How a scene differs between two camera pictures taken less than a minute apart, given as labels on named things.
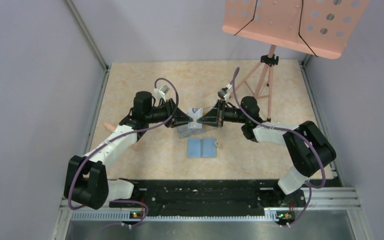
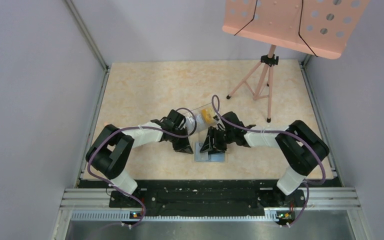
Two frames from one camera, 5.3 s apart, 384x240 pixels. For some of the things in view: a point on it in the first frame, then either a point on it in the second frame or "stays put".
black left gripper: [179, 117] to [184, 147]
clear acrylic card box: [194, 128] stays put
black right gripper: [216, 116] to [209, 146]
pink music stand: [322, 28] stays put
